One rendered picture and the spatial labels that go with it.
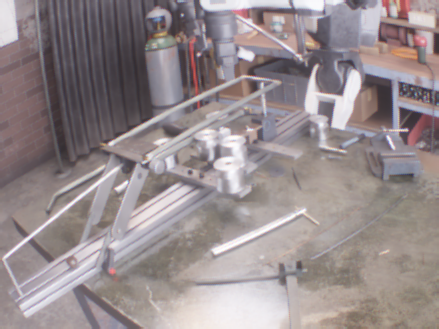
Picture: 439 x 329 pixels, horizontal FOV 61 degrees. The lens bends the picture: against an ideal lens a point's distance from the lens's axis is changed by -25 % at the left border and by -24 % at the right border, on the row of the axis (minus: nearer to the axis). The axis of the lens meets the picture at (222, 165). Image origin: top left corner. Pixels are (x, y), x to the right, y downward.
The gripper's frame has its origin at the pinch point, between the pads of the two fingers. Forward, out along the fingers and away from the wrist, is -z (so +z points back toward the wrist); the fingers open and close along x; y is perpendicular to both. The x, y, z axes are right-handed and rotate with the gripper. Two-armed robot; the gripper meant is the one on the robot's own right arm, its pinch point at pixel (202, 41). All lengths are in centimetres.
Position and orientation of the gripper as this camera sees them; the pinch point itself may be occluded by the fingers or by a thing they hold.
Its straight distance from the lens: 171.1
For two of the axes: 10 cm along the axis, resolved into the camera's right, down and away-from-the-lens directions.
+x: 3.6, -3.6, 8.6
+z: -3.3, -9.1, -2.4
